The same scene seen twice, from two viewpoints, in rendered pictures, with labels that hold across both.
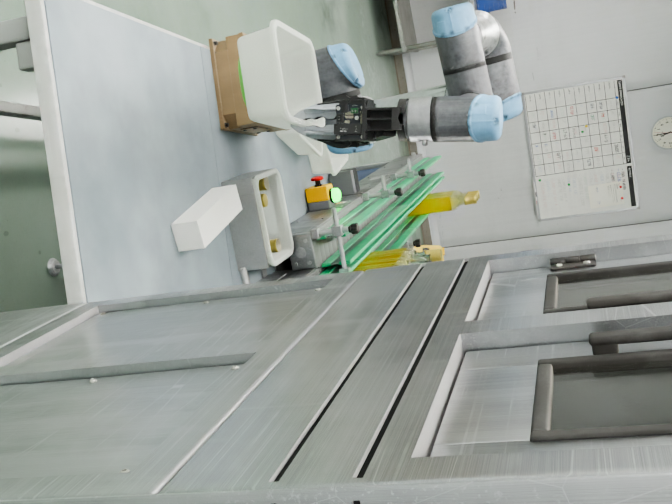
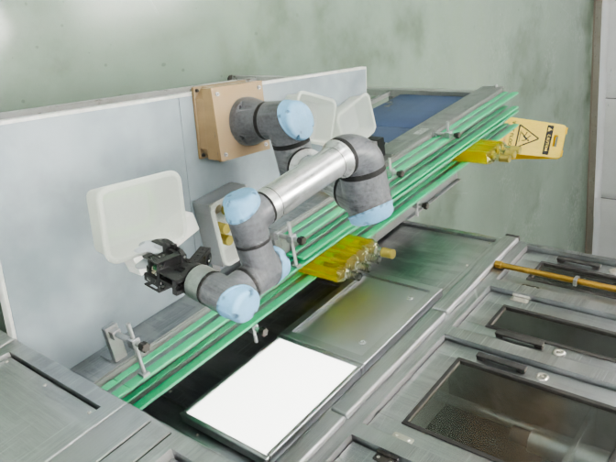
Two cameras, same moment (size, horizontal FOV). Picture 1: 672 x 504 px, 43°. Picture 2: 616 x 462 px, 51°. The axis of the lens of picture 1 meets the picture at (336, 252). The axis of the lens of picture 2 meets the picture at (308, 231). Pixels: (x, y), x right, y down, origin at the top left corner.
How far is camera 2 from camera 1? 117 cm
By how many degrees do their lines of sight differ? 29
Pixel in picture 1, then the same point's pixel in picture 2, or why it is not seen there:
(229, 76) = (203, 120)
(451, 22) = (229, 214)
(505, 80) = (367, 195)
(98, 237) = (31, 291)
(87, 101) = (23, 198)
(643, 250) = not seen: outside the picture
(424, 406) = not seen: outside the picture
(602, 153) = not seen: outside the picture
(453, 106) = (210, 292)
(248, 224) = (210, 235)
